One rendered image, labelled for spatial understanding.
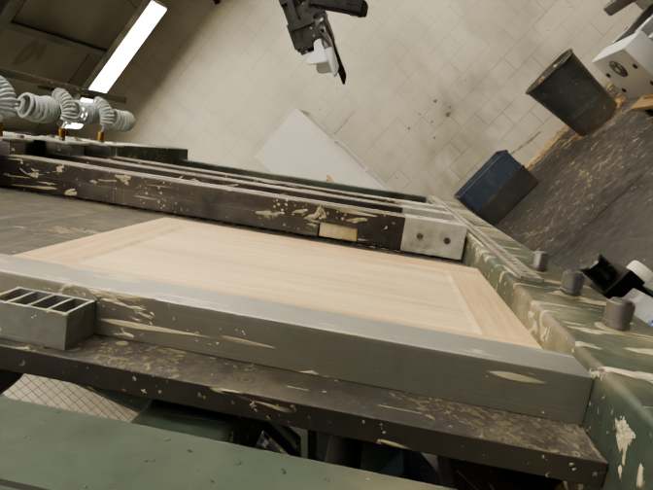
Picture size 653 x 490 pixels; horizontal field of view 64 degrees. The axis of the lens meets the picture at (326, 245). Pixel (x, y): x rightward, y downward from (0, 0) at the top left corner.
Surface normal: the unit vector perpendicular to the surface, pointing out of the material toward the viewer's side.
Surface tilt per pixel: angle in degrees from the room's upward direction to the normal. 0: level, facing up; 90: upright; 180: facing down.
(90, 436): 56
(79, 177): 90
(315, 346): 90
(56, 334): 89
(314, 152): 90
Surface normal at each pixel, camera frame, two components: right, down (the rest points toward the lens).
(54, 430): 0.14, -0.97
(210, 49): -0.15, 0.19
